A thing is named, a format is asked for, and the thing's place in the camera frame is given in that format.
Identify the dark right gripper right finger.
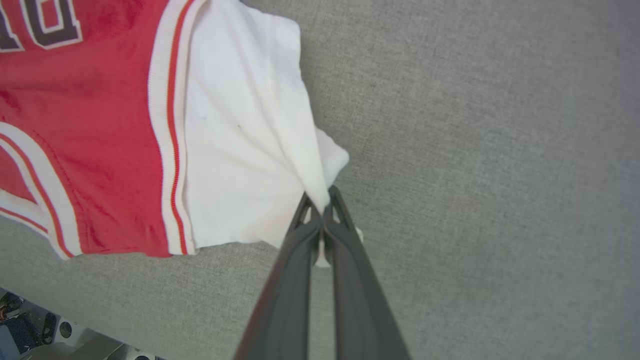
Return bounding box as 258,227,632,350
323,185,412,360

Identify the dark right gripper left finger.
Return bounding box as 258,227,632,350
234,192,325,360

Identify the red and white jersey shirt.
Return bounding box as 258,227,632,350
0,0,365,269

